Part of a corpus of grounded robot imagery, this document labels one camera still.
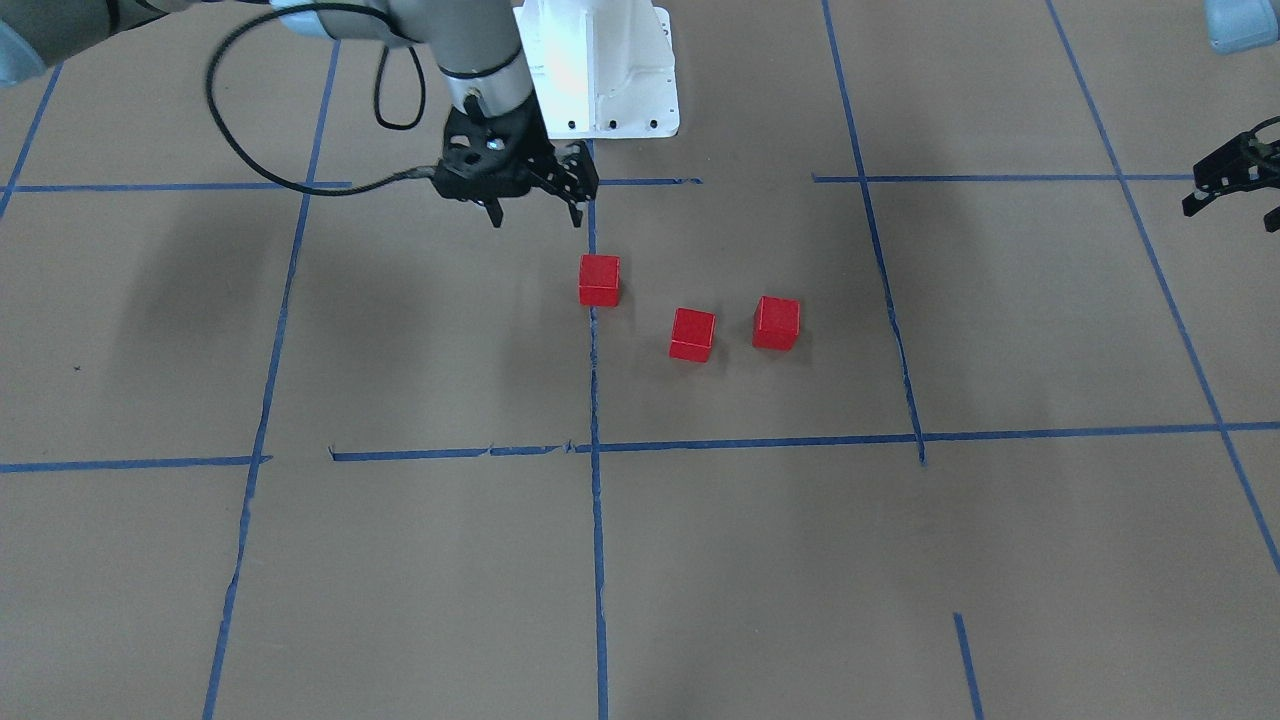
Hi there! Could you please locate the red block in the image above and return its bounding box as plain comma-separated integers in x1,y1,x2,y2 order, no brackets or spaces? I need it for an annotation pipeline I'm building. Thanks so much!
668,307,717,364
751,295,803,352
577,254,622,307

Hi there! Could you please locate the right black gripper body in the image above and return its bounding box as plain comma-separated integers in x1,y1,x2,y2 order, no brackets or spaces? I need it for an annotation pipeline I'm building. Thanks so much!
430,100,556,202

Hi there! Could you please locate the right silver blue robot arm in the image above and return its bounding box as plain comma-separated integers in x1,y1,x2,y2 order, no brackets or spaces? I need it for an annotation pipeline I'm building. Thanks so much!
3,1,600,227

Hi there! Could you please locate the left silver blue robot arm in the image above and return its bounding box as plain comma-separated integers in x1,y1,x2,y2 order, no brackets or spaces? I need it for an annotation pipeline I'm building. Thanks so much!
1203,0,1279,55

